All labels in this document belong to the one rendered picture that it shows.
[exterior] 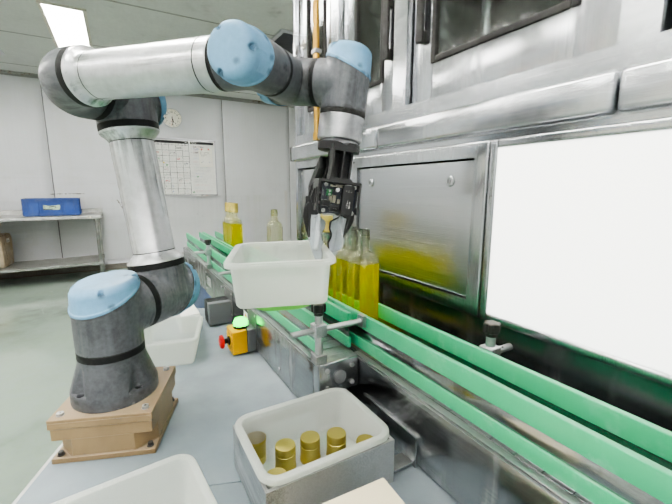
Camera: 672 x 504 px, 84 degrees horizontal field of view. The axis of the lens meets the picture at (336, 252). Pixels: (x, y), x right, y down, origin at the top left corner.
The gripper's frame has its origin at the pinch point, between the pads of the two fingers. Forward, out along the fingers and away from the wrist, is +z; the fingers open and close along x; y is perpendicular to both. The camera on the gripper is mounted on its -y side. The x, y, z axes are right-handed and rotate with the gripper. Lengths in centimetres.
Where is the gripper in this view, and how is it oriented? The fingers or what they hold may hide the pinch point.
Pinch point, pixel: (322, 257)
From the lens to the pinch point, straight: 67.7
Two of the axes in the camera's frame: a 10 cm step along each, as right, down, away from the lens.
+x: 9.7, 0.9, 2.2
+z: -1.3, 9.8, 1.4
